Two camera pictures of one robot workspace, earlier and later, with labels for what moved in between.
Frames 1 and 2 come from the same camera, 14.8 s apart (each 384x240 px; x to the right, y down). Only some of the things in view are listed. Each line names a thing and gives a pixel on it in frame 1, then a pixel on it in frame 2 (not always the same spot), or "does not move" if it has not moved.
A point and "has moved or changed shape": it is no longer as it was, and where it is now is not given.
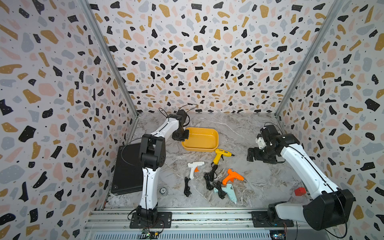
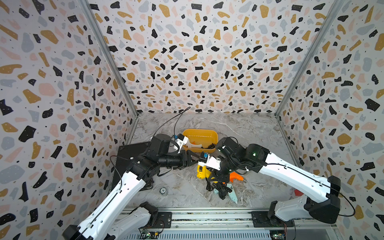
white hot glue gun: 194,168 → 199,146
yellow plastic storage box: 201,139 does not move
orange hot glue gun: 232,176 does not move
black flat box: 127,173 does not move
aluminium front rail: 118,219 does not move
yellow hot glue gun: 221,153 has moved or changed shape
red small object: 300,191 does not move
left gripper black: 174,137 → 188,162
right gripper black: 254,151 → 218,177
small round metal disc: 162,190 does not move
